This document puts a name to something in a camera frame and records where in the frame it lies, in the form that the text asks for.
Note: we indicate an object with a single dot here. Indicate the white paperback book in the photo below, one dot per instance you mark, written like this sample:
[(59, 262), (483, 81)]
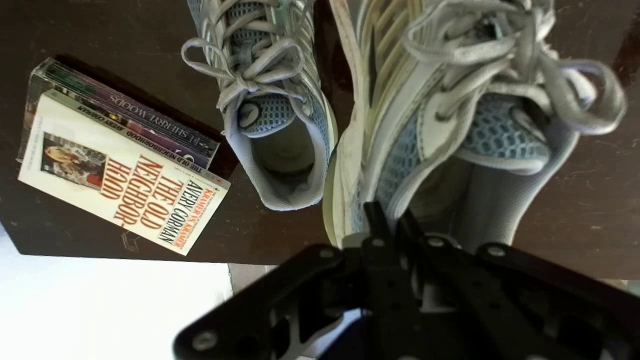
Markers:
[(126, 180)]

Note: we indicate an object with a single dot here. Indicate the grey blue running shoe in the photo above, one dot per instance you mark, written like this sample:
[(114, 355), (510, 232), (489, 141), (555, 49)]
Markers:
[(466, 132), (281, 152)]

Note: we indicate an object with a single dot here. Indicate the dark purple paperback book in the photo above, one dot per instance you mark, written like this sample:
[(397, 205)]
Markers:
[(133, 112)]

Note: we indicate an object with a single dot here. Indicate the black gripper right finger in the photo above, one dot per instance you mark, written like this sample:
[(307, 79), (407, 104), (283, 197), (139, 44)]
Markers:
[(507, 307)]

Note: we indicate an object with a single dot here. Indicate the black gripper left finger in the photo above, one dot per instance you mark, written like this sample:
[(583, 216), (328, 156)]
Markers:
[(321, 300)]

